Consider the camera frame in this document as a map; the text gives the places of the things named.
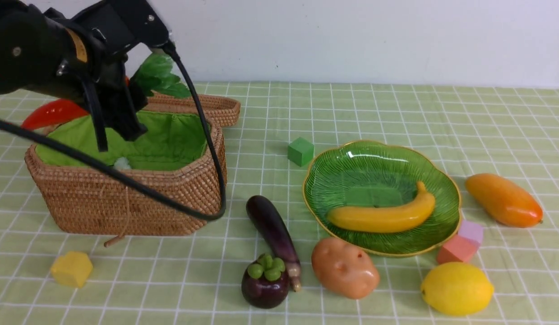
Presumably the yellow toy lemon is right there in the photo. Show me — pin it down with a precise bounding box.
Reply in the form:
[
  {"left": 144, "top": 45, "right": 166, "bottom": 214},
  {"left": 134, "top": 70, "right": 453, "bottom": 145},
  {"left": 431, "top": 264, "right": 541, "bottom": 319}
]
[{"left": 420, "top": 262, "right": 494, "bottom": 316}]

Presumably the green foam cube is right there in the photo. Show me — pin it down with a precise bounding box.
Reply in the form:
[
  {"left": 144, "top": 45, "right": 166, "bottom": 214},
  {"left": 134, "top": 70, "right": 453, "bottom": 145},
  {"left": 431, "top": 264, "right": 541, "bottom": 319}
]
[{"left": 287, "top": 137, "right": 315, "bottom": 167}]

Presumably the woven wicker basket green lining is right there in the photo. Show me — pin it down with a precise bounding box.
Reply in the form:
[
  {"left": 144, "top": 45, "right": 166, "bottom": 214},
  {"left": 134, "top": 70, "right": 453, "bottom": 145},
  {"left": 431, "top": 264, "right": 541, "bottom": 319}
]
[{"left": 24, "top": 93, "right": 228, "bottom": 237}]

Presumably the brown toy potato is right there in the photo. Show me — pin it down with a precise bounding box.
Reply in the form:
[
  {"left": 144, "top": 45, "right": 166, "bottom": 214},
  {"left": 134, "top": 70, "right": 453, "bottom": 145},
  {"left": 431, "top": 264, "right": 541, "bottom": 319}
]
[{"left": 311, "top": 237, "right": 380, "bottom": 300}]

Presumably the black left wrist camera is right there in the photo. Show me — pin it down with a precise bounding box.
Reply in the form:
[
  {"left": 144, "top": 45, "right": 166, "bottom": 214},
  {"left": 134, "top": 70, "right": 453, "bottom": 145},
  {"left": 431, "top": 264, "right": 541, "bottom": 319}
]
[{"left": 71, "top": 0, "right": 172, "bottom": 58}]

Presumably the green glass leaf plate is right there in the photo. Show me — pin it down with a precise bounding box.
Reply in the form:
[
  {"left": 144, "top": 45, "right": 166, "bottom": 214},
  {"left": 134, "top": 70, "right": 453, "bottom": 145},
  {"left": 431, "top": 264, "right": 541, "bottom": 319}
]
[{"left": 302, "top": 140, "right": 462, "bottom": 257}]

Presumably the green checkered tablecloth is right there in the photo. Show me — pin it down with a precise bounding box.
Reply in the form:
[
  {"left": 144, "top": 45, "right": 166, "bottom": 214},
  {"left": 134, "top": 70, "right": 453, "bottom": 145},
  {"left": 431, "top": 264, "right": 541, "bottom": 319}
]
[{"left": 0, "top": 82, "right": 559, "bottom": 325}]

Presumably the pink foam cube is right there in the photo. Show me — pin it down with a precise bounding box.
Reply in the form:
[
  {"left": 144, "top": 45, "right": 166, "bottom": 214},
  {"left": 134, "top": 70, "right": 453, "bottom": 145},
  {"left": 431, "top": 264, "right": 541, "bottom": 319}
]
[{"left": 436, "top": 235, "right": 479, "bottom": 264}]

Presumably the yellow toy banana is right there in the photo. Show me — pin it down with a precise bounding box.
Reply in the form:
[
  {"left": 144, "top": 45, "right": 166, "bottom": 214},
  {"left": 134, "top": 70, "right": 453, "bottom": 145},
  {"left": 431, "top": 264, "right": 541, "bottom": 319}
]
[{"left": 327, "top": 181, "right": 436, "bottom": 234}]

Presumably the red toy chili pepper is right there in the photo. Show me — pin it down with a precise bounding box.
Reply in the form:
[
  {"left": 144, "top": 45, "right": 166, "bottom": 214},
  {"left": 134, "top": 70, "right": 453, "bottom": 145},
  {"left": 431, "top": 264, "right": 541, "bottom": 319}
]
[{"left": 20, "top": 53, "right": 192, "bottom": 131}]

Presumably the woven wicker basket lid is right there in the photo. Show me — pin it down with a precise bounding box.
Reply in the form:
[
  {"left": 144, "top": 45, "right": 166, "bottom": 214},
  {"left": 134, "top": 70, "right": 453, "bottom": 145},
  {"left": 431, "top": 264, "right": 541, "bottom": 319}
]
[{"left": 145, "top": 93, "right": 241, "bottom": 127}]

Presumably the black left camera cable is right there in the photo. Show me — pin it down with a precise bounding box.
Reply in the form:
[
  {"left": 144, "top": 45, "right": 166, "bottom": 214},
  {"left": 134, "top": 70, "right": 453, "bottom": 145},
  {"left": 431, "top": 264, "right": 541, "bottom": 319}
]
[{"left": 0, "top": 41, "right": 227, "bottom": 222}]

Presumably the dark purple toy mangosteen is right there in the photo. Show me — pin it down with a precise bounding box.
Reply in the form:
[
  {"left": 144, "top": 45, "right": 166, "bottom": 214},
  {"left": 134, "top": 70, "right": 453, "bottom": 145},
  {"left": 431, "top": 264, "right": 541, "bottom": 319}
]
[{"left": 241, "top": 253, "right": 289, "bottom": 309}]

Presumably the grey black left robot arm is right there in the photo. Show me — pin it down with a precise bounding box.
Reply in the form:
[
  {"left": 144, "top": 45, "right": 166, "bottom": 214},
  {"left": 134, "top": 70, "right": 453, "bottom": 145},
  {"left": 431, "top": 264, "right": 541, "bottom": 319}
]
[{"left": 0, "top": 0, "right": 148, "bottom": 152}]

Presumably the yellow foam block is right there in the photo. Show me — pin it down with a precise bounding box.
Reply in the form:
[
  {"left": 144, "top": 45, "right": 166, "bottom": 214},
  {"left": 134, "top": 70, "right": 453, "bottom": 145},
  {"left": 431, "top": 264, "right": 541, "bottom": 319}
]
[{"left": 50, "top": 251, "right": 93, "bottom": 288}]

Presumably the lilac foam cube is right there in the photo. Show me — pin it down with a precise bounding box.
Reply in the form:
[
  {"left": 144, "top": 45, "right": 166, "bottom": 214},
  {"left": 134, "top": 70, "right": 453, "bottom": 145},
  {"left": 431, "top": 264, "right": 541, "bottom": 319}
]
[{"left": 458, "top": 220, "right": 484, "bottom": 248}]

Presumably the purple toy eggplant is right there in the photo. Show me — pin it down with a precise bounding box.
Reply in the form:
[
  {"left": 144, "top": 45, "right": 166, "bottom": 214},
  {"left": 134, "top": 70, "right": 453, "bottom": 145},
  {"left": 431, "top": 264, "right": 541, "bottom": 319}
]
[{"left": 245, "top": 195, "right": 302, "bottom": 292}]

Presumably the orange toy mango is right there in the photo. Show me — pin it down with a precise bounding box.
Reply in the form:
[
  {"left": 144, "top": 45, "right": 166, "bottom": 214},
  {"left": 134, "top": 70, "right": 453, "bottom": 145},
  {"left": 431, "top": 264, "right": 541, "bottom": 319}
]
[{"left": 465, "top": 173, "right": 543, "bottom": 228}]

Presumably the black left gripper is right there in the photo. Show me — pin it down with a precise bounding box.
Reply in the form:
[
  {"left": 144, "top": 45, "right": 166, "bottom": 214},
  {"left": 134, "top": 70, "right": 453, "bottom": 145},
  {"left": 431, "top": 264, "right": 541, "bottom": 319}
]
[{"left": 58, "top": 27, "right": 148, "bottom": 152}]

